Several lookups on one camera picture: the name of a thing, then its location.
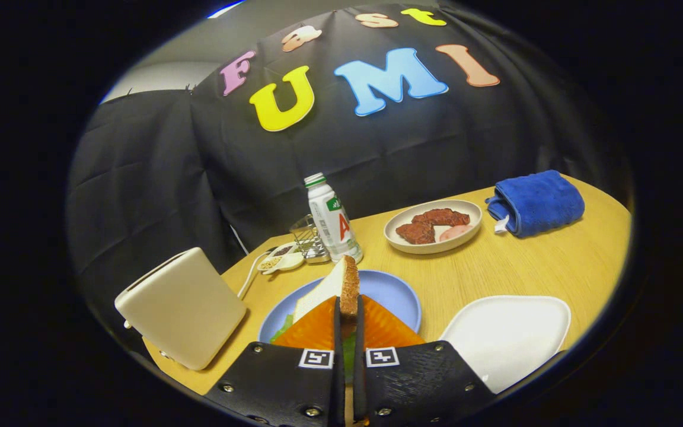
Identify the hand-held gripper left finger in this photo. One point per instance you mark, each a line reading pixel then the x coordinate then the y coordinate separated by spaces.
pixel 338 338

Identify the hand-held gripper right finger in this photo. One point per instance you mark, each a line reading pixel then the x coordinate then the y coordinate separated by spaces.
pixel 358 338

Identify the toasted bread slice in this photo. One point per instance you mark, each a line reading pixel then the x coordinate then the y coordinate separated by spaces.
pixel 329 290

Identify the green lettuce leaf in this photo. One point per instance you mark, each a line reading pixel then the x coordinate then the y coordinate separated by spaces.
pixel 284 329

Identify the blue plate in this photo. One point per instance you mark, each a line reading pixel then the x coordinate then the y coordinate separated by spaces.
pixel 389 293

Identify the white condiment dish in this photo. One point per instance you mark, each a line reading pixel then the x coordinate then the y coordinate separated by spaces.
pixel 288 262

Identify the white plastic bottle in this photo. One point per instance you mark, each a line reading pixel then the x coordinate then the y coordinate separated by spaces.
pixel 332 225

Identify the beige bowl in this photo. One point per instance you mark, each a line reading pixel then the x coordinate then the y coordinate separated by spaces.
pixel 430 249

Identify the brown meat piece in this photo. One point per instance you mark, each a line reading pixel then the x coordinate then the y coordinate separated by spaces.
pixel 415 233
pixel 442 216

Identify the pink ham slice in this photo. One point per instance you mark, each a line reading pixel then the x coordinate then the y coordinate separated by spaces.
pixel 455 233

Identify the white square plate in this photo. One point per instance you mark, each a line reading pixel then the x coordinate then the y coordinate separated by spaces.
pixel 504 338

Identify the cream toaster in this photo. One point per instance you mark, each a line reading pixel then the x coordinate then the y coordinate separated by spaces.
pixel 187 308

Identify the blue towel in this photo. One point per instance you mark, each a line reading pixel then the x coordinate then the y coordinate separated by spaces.
pixel 540 201

